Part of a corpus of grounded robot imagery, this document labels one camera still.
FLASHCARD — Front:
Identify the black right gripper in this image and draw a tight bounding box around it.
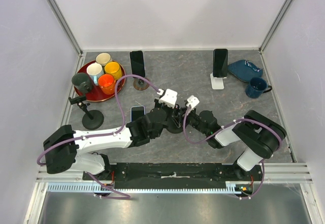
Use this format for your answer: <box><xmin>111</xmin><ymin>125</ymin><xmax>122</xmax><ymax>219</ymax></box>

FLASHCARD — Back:
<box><xmin>173</xmin><ymin>106</ymin><xmax>208</xmax><ymax>136</ymax></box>

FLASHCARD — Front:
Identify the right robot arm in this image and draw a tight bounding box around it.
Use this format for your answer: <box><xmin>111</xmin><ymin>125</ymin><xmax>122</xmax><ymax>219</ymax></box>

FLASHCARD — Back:
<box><xmin>182</xmin><ymin>108</ymin><xmax>287</xmax><ymax>180</ymax></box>

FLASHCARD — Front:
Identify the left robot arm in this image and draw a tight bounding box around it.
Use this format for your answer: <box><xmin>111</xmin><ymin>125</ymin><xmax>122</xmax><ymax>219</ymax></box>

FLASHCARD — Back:
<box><xmin>43</xmin><ymin>99</ymin><xmax>179</xmax><ymax>180</ymax></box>

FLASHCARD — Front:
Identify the black round-base phone stand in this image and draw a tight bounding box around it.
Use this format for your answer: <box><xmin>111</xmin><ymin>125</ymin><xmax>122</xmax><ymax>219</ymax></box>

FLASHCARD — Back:
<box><xmin>69</xmin><ymin>95</ymin><xmax>104</xmax><ymax>130</ymax></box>

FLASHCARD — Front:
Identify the aluminium corner frame post right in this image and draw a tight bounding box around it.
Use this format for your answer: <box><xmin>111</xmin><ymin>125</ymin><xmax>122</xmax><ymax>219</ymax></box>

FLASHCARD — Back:
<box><xmin>258</xmin><ymin>0</ymin><xmax>294</xmax><ymax>54</ymax></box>

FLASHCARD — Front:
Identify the orange mug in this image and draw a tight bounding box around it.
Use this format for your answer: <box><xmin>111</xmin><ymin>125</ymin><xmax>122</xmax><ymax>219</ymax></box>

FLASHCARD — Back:
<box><xmin>98</xmin><ymin>74</ymin><xmax>116</xmax><ymax>95</ymax></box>

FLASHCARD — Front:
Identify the cream beige mug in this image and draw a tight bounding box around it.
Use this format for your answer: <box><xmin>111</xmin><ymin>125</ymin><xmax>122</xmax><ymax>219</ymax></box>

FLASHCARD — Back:
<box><xmin>95</xmin><ymin>53</ymin><xmax>112</xmax><ymax>67</ymax></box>

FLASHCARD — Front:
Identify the light blue cased phone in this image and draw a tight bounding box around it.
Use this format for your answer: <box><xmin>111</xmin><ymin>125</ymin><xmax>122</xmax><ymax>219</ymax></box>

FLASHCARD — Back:
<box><xmin>131</xmin><ymin>105</ymin><xmax>146</xmax><ymax>121</ymax></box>

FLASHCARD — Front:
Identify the dark green mug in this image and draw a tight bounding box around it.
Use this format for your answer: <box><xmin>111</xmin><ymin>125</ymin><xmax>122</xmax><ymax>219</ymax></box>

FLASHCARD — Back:
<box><xmin>72</xmin><ymin>73</ymin><xmax>93</xmax><ymax>94</ymax></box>

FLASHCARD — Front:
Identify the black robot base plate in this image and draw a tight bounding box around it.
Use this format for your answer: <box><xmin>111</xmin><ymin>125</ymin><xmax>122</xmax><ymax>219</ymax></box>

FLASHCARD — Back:
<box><xmin>95</xmin><ymin>163</ymin><xmax>262</xmax><ymax>190</ymax></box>

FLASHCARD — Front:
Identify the round wooden phone stand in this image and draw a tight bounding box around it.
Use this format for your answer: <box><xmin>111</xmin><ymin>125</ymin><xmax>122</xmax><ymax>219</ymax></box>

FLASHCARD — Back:
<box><xmin>133</xmin><ymin>78</ymin><xmax>149</xmax><ymax>90</ymax></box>

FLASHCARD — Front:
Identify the dark blue ceramic mug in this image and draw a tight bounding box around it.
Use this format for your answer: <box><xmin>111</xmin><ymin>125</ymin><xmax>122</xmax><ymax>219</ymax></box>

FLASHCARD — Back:
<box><xmin>245</xmin><ymin>77</ymin><xmax>272</xmax><ymax>99</ymax></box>

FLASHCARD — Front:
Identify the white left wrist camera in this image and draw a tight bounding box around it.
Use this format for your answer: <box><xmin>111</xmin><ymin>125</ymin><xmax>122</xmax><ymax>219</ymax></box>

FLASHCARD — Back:
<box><xmin>157</xmin><ymin>89</ymin><xmax>178</xmax><ymax>108</ymax></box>

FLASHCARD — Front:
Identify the aluminium corner frame post left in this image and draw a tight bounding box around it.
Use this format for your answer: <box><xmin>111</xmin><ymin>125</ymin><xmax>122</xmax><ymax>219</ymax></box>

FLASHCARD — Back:
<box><xmin>46</xmin><ymin>0</ymin><xmax>83</xmax><ymax>56</ymax></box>

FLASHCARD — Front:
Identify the light blue cable duct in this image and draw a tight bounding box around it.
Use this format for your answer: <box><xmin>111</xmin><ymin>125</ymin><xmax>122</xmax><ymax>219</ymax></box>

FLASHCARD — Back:
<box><xmin>47</xmin><ymin>182</ymin><xmax>242</xmax><ymax>194</ymax></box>

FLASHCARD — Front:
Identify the black phone on white stand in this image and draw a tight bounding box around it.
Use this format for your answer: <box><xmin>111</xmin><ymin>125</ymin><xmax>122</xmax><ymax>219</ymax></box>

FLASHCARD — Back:
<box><xmin>212</xmin><ymin>49</ymin><xmax>228</xmax><ymax>78</ymax></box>

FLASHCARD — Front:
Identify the white mug blue handle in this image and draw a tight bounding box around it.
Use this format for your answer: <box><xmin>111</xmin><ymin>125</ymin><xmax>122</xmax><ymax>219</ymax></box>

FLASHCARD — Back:
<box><xmin>86</xmin><ymin>62</ymin><xmax>104</xmax><ymax>86</ymax></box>

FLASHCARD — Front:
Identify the aluminium front frame rail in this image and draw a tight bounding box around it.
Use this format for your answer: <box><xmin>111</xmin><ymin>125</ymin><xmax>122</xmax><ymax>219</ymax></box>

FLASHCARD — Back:
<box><xmin>36</xmin><ymin>163</ymin><xmax>313</xmax><ymax>184</ymax></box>

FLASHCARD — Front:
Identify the white phone stand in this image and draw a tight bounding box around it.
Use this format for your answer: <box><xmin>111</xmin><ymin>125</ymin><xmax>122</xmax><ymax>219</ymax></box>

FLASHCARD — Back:
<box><xmin>210</xmin><ymin>73</ymin><xmax>224</xmax><ymax>90</ymax></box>

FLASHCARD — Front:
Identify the black phone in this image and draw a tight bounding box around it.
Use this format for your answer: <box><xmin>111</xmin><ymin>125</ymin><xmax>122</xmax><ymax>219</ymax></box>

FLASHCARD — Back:
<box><xmin>212</xmin><ymin>49</ymin><xmax>228</xmax><ymax>78</ymax></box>
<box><xmin>129</xmin><ymin>51</ymin><xmax>146</xmax><ymax>77</ymax></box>

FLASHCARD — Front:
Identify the aluminium corner frame post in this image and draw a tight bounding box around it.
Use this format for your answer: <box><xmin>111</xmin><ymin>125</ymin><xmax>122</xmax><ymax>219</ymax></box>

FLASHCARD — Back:
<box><xmin>258</xmin><ymin>0</ymin><xmax>294</xmax><ymax>54</ymax></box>
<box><xmin>46</xmin><ymin>0</ymin><xmax>83</xmax><ymax>56</ymax></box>

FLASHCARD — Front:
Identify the yellow mug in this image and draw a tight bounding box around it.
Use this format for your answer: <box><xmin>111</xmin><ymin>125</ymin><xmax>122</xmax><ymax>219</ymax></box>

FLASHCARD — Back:
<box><xmin>104</xmin><ymin>61</ymin><xmax>122</xmax><ymax>80</ymax></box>

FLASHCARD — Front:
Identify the blue shell-shaped plate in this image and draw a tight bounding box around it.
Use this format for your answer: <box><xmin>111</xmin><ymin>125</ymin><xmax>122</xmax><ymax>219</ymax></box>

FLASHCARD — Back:
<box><xmin>227</xmin><ymin>59</ymin><xmax>263</xmax><ymax>83</ymax></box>

